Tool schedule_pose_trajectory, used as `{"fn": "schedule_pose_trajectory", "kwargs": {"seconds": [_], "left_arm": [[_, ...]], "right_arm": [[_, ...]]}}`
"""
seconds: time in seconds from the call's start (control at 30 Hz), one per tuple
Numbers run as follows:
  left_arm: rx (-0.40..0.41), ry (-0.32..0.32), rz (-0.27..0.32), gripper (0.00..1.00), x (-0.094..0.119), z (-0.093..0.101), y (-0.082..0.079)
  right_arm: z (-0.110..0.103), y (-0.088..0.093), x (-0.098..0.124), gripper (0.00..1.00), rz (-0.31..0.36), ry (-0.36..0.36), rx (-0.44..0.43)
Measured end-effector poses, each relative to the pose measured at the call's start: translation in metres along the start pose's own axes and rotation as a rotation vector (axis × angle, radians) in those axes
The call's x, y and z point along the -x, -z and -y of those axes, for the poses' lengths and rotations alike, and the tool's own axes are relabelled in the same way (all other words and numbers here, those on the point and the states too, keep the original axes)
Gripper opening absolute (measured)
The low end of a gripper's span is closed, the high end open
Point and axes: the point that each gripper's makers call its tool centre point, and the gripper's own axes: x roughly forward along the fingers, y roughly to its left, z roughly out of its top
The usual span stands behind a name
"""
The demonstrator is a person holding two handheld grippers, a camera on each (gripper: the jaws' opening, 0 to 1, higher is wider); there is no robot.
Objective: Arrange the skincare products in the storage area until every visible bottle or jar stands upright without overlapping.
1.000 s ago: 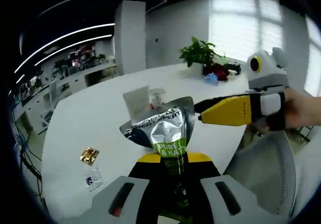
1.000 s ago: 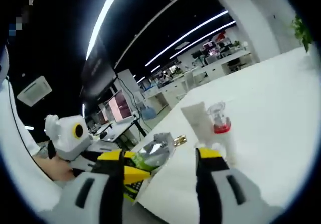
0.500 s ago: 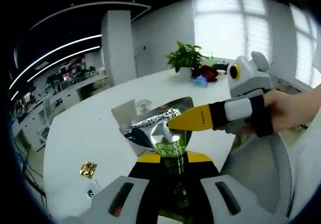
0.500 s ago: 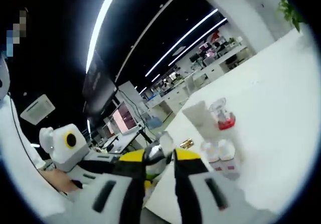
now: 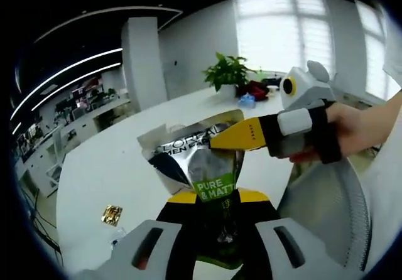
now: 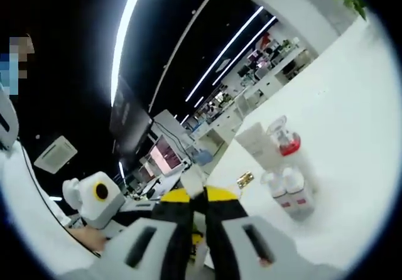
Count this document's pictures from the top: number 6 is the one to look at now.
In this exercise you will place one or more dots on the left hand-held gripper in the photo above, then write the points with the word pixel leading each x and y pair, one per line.
pixel 94 204

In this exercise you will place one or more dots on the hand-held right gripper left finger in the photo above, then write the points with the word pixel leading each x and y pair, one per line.
pixel 147 248

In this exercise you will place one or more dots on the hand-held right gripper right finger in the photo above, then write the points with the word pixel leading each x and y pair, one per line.
pixel 238 245

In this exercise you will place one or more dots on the gold foil skincare sachet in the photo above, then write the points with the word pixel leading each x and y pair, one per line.
pixel 245 179

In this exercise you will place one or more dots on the green black skincare sachet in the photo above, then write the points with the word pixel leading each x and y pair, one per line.
pixel 193 182

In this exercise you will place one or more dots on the red-collared white skincare pump bottle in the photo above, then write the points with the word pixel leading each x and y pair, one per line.
pixel 295 164

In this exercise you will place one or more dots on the large white skincare tube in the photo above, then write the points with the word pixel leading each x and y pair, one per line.
pixel 254 145

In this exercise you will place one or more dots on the person's left hand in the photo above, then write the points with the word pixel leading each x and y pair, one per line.
pixel 91 239

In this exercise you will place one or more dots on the ceiling air conditioner unit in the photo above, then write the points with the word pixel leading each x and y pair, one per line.
pixel 56 154

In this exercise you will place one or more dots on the person's white shirt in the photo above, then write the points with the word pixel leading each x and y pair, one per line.
pixel 28 214

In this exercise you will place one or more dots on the pink-screen monitor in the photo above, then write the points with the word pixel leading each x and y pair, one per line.
pixel 166 156

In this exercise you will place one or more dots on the large dark hanging screen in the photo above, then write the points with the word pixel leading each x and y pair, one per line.
pixel 128 120

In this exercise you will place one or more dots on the blue water jug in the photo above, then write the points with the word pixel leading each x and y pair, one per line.
pixel 201 157

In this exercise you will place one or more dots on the white chest-worn device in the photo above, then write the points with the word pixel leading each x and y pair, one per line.
pixel 6 126

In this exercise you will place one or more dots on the row of white office desks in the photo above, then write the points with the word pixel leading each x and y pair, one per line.
pixel 251 94

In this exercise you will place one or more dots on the curved ceiling light strip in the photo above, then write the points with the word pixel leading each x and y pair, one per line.
pixel 125 35

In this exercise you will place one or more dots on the straight ceiling light strip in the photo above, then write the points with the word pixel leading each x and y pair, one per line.
pixel 224 52
pixel 245 49

